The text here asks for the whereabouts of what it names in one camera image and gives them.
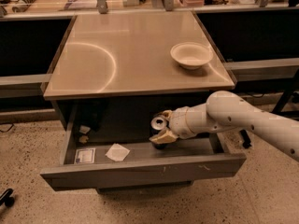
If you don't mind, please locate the white label sticker in drawer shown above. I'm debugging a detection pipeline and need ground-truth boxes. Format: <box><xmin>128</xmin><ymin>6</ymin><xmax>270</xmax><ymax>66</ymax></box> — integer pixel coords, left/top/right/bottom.
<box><xmin>74</xmin><ymin>148</ymin><xmax>95</xmax><ymax>164</ymax></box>

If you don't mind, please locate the black table leg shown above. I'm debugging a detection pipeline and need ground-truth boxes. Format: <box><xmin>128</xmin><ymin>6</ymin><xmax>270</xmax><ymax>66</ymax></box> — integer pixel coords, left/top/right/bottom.
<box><xmin>240</xmin><ymin>130</ymin><xmax>251</xmax><ymax>148</ymax></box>

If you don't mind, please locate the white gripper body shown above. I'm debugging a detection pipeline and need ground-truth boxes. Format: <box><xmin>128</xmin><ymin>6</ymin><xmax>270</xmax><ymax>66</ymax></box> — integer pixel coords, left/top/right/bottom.
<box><xmin>168</xmin><ymin>106</ymin><xmax>191</xmax><ymax>139</ymax></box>

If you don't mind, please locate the small tan crumpled scrap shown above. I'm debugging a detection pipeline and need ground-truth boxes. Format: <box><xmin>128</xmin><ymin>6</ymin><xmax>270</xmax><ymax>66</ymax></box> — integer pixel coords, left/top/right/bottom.
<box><xmin>78</xmin><ymin>135</ymin><xmax>89</xmax><ymax>144</ymax></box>

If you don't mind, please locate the white paper bowl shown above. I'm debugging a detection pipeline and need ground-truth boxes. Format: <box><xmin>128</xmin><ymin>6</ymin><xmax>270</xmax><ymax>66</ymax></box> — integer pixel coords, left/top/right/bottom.
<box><xmin>170</xmin><ymin>42</ymin><xmax>213</xmax><ymax>70</ymax></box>

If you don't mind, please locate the black caster wheel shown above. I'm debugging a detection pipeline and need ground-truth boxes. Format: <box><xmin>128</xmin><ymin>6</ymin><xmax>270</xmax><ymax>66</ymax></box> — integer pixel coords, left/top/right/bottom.
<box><xmin>0</xmin><ymin>189</ymin><xmax>15</xmax><ymax>207</ymax></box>

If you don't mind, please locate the grey open top drawer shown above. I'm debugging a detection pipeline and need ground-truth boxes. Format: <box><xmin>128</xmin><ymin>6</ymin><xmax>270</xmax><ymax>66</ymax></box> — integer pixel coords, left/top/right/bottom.
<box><xmin>41</xmin><ymin>102</ymin><xmax>246</xmax><ymax>190</ymax></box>

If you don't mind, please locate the blue pepsi can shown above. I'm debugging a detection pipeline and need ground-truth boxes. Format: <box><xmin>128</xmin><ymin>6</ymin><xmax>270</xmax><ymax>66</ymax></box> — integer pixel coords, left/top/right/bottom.
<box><xmin>149</xmin><ymin>115</ymin><xmax>167</xmax><ymax>150</ymax></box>

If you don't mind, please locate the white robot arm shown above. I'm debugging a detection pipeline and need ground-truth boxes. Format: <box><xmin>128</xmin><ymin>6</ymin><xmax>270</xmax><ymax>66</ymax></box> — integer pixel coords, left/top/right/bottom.
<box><xmin>149</xmin><ymin>91</ymin><xmax>299</xmax><ymax>161</ymax></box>

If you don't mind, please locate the flat booklet on back counter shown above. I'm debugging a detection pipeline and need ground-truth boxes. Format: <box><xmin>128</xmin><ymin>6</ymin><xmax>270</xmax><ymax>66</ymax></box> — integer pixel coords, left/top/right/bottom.
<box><xmin>64</xmin><ymin>0</ymin><xmax>97</xmax><ymax>10</ymax></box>

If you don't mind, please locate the grey drawer cabinet with top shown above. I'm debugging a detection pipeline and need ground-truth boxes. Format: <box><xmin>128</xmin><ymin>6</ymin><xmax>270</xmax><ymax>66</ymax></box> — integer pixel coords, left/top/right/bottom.
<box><xmin>42</xmin><ymin>10</ymin><xmax>235</xmax><ymax>133</ymax></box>

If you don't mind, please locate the white folded paper napkin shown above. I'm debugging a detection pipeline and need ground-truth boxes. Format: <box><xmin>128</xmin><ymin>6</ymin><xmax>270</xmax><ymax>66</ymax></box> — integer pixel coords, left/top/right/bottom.
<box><xmin>106</xmin><ymin>144</ymin><xmax>130</xmax><ymax>161</ymax></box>

